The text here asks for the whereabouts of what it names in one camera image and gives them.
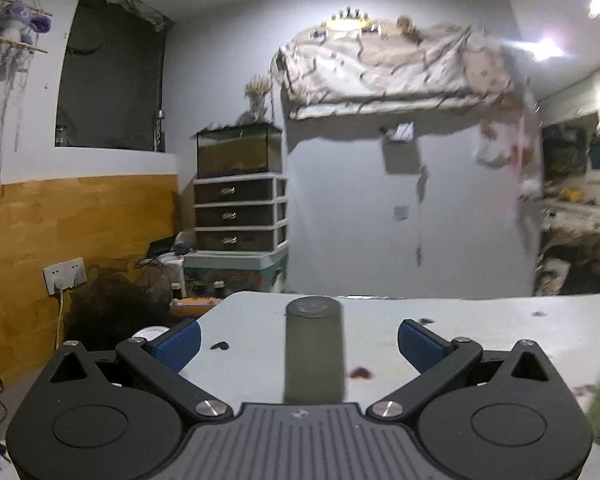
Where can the dark window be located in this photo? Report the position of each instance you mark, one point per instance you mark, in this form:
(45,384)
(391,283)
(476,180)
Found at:
(110,91)

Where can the teal cabinet under drawers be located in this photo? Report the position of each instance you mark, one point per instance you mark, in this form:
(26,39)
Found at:
(220,274)

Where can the macrame wall hanging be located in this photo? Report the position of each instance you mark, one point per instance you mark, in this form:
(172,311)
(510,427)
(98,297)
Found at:
(15,62)

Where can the white hanging bag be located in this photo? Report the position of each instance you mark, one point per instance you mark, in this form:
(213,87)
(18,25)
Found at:
(494,149)

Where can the dried flower vase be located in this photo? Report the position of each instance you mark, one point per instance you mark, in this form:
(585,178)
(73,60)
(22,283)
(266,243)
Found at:
(256,91)

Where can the white wall power socket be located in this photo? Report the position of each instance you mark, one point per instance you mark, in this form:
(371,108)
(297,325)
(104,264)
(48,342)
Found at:
(64,275)

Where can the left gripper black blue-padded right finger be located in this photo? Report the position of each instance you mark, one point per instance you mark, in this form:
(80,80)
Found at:
(442,365)

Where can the white drawer unit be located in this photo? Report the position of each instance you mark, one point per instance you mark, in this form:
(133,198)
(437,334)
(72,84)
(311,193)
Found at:
(241,214)

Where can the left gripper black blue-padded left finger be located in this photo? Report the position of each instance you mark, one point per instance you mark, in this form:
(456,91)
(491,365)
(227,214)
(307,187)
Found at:
(156,364)

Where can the chair with brown cloth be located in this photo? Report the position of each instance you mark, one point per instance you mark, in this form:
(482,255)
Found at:
(568,262)

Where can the patterned hanging blanket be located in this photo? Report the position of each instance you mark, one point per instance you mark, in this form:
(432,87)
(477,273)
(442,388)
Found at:
(394,68)

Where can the purple plush toy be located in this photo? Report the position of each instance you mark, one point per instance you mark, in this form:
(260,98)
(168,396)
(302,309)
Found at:
(18,22)

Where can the glass fish tank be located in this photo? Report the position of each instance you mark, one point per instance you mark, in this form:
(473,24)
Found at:
(240,149)

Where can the grey plastic cup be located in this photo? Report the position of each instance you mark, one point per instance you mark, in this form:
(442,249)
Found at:
(314,352)

